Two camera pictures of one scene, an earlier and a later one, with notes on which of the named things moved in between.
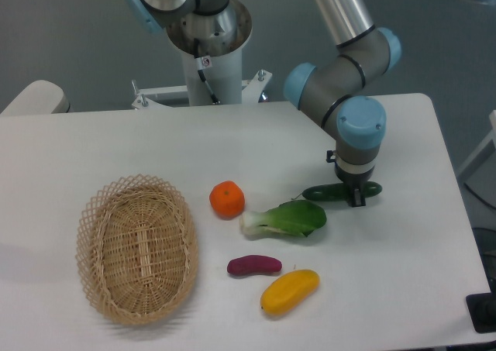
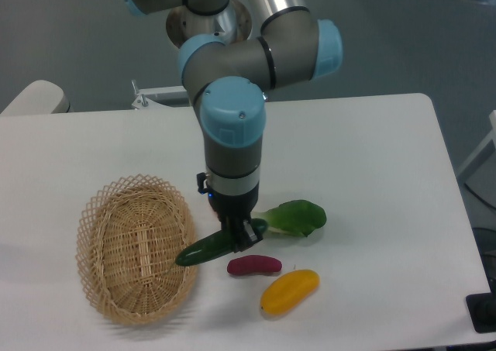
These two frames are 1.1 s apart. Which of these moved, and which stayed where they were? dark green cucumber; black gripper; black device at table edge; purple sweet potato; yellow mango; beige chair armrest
Moved: dark green cucumber; black gripper
Stayed: black device at table edge; beige chair armrest; purple sweet potato; yellow mango
